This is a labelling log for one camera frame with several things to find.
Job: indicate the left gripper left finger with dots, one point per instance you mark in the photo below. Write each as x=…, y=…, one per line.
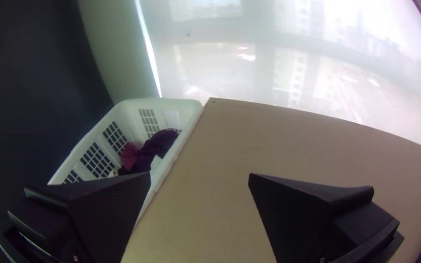
x=101, y=212

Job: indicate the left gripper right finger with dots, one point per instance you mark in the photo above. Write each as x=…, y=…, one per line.
x=305, y=219

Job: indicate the heap of clothes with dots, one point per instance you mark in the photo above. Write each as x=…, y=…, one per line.
x=152, y=149

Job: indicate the white laundry basket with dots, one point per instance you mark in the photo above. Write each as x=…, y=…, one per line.
x=130, y=113

